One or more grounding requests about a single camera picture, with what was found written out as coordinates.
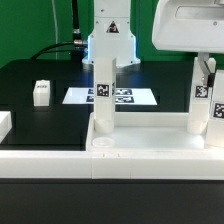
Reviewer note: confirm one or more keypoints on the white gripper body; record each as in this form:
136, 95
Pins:
189, 26

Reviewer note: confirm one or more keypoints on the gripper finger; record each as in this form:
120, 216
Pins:
207, 66

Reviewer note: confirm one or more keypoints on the white desk tabletop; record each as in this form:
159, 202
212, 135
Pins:
145, 131

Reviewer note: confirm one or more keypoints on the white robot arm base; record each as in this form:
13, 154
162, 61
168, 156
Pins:
111, 35

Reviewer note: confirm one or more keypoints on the fiducial marker sheet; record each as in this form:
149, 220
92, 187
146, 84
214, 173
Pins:
124, 96

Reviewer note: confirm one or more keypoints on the white left fence block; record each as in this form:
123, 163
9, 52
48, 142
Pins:
5, 124

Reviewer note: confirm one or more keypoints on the white front fence bar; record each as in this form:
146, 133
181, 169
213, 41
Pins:
190, 165

